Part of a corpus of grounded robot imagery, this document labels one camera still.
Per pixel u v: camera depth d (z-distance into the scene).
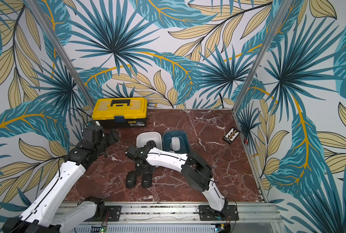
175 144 0.96
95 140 0.57
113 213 0.74
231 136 1.03
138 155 0.61
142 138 0.97
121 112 0.96
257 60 0.89
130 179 0.83
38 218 0.38
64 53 0.86
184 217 0.73
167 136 1.02
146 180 0.82
